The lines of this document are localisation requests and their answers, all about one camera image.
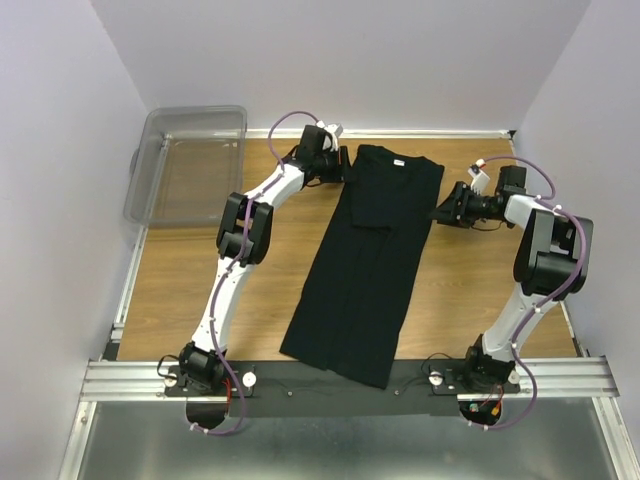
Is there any clear plastic bin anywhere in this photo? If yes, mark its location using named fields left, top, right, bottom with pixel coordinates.
left=123, top=105, right=247, bottom=228

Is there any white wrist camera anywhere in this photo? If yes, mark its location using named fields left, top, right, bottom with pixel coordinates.
left=467, top=159, right=490, bottom=195
left=315, top=120, right=343, bottom=151

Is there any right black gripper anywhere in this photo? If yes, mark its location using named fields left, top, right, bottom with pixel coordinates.
left=426, top=181, right=498, bottom=230

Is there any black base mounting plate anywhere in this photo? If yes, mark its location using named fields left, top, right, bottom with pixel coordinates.
left=165, top=359, right=500, bottom=418

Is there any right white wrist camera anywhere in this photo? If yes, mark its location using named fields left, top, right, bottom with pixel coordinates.
left=467, top=159, right=490, bottom=195

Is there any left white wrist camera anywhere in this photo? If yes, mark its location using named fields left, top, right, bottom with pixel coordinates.
left=315, top=120, right=343, bottom=151

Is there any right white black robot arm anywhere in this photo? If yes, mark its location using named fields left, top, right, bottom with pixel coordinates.
left=431, top=159, right=593, bottom=392

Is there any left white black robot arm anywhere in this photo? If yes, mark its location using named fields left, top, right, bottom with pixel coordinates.
left=158, top=120, right=350, bottom=395

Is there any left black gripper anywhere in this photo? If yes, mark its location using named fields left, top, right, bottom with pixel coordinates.
left=312, top=146, right=355, bottom=184

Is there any black t shirt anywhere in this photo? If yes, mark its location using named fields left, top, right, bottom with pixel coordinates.
left=280, top=145, right=445, bottom=389

